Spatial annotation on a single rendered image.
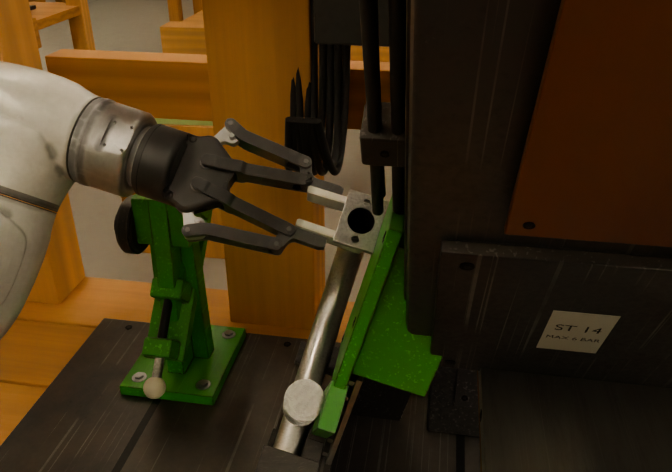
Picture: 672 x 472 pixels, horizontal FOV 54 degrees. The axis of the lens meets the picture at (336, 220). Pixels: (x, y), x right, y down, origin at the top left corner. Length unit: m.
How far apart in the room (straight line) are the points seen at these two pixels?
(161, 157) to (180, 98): 0.39
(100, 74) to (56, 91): 0.39
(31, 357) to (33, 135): 0.49
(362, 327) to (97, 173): 0.30
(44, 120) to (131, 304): 0.54
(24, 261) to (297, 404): 0.29
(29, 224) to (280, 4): 0.40
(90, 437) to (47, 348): 0.24
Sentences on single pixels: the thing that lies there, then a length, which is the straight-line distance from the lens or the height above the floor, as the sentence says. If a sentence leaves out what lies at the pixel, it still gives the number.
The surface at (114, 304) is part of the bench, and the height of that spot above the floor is 0.88.
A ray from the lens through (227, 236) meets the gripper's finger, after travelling 0.64.
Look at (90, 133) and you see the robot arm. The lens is 0.67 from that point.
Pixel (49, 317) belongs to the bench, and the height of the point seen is 0.88.
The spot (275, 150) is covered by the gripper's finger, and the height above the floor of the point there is 1.27.
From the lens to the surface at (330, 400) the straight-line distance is 0.60.
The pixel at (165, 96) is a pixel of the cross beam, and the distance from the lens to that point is 1.04.
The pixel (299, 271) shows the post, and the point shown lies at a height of 0.99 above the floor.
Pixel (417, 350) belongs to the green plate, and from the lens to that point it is 0.58.
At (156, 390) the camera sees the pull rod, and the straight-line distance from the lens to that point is 0.87.
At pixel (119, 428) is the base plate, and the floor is 0.90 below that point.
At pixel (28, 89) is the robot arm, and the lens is 0.70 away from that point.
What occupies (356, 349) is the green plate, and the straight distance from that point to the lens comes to 0.57.
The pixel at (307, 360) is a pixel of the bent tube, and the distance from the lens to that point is 0.73.
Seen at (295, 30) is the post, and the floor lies 1.34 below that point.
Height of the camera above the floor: 1.51
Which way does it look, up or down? 27 degrees down
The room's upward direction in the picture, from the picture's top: straight up
